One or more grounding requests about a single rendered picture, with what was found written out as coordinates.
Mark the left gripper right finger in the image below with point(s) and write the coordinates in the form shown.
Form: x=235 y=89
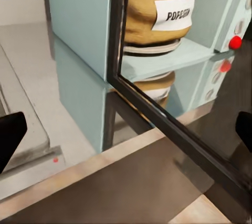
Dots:
x=244 y=128

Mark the fridge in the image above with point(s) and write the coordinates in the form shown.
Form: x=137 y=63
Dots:
x=227 y=205

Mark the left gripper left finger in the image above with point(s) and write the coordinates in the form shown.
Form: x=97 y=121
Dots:
x=12 y=130

